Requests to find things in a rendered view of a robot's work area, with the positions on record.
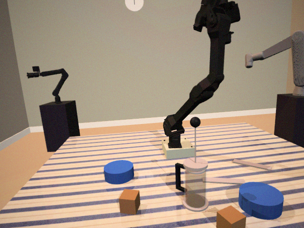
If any glass french press with black handle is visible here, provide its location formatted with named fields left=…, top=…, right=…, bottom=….
left=175, top=117, right=209, bottom=212

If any tan flat bar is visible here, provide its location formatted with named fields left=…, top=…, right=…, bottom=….
left=232, top=159, right=272, bottom=171
left=207, top=177, right=245, bottom=185

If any brown cube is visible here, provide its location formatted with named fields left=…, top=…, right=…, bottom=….
left=119, top=189, right=140, bottom=215
left=216, top=206, right=246, bottom=228

